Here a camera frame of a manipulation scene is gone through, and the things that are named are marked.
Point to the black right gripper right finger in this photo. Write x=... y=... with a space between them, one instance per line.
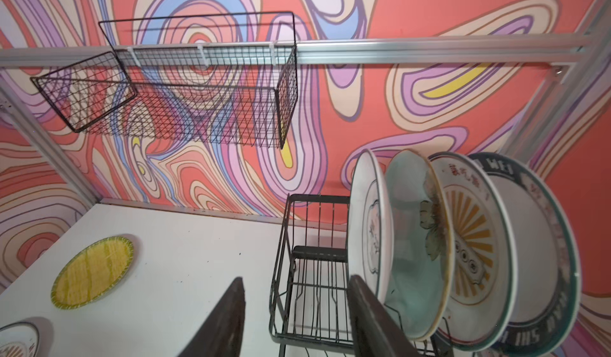
x=374 y=332

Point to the small orange sunburst plate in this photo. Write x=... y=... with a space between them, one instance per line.
x=19 y=339

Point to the green rim lettered plate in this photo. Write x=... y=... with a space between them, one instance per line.
x=549 y=272

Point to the black wire basket back wall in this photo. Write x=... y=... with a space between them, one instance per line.
x=222 y=78

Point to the yellow green woven tray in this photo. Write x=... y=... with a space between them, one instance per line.
x=93 y=272

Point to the light blue flower plate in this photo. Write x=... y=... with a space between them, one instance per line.
x=423 y=261

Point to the black two-tier dish rack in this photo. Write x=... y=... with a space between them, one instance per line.
x=309 y=313

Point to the white plate green quatrefoil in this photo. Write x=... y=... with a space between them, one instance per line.
x=370 y=233

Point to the large orange sunburst plate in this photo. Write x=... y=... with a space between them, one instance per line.
x=484 y=287

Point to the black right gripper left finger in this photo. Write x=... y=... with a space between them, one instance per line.
x=222 y=332

